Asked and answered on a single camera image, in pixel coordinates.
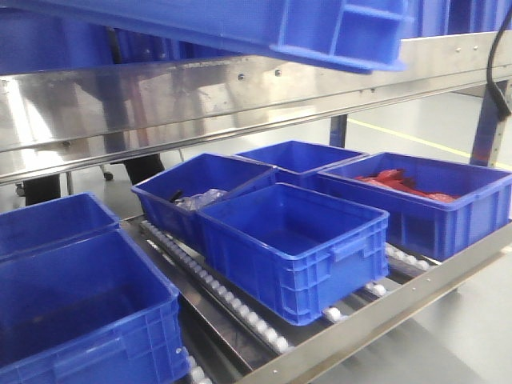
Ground blue bin with red items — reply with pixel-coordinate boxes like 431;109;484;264
312;153;511;261

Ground blue bin rear middle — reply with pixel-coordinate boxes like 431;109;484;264
237;140;368;186

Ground clear plastic bag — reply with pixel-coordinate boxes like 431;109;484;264
174;189;227;211

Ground blue bin lower middle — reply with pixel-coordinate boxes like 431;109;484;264
199;183;389;326

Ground blue bin rear left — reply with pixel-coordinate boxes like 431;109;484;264
1;192;120;260

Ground steel lower shelf front rail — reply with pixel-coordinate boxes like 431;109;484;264
240;243;511;383

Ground white roller track lower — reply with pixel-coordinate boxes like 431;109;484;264
140;220;294;355

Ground large blue plastic bin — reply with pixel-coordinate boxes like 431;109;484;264
7;1;408;74

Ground white roller track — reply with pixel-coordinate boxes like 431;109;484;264
322;243;442;324
140;220;294;355

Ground white roller track right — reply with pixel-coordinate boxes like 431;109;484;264
322;243;442;324

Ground person in dark clothes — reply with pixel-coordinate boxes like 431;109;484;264
22;154;165;207

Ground black cable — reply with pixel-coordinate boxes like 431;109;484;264
486;0;512;120

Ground red plastic items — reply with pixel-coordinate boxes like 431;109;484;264
354;169;459;203

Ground stainless steel shelf rail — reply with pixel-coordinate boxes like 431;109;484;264
1;32;511;184

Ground blue bin with plastic bag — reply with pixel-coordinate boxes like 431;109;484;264
132;153;278;254

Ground blue bin lower left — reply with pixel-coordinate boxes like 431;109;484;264
1;230;190;383

